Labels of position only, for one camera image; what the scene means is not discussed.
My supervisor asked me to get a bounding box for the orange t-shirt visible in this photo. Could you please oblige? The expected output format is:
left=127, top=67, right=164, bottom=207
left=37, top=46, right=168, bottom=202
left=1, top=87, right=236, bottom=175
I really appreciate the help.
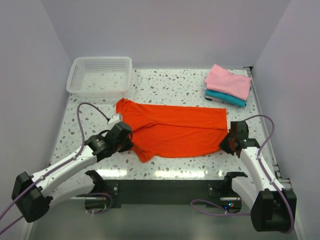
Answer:
left=115, top=98, right=228, bottom=163

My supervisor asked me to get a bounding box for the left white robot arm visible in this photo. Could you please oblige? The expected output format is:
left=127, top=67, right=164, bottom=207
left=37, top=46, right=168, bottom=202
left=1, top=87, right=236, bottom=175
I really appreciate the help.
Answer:
left=11, top=121, right=133, bottom=223

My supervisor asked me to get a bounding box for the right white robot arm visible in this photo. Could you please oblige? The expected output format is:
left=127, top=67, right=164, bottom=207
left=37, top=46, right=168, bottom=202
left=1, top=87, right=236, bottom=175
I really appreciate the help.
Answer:
left=219, top=121, right=297, bottom=234

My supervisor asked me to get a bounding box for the teal folded t-shirt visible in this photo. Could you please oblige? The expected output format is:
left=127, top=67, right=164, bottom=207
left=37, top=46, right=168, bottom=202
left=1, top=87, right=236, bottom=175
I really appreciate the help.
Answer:
left=205, top=89, right=247, bottom=108

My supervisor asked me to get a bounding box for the white patterned folded t-shirt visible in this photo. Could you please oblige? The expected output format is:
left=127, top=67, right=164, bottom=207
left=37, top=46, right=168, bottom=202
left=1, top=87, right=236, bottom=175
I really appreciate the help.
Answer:
left=205, top=95, right=229, bottom=104

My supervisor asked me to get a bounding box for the pink folded t-shirt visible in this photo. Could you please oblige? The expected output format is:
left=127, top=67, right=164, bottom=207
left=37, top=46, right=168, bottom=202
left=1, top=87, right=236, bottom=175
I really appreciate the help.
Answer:
left=204, top=64, right=252, bottom=101

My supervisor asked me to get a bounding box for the white plastic basket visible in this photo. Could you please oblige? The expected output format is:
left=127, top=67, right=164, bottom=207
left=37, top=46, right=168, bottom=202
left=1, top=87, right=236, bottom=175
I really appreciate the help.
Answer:
left=66, top=56, right=133, bottom=98

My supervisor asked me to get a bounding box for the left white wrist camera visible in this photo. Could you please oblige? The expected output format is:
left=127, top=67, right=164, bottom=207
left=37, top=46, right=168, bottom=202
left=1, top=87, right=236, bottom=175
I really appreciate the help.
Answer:
left=107, top=113, right=123, bottom=127

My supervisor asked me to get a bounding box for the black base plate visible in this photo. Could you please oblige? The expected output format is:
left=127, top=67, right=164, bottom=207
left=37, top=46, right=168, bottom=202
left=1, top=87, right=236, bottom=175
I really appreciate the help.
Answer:
left=84, top=179, right=242, bottom=212

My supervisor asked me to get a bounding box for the aluminium frame rail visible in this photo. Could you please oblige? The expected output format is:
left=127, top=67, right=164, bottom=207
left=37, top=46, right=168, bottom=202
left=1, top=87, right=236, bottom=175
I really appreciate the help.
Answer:
left=243, top=65, right=298, bottom=240

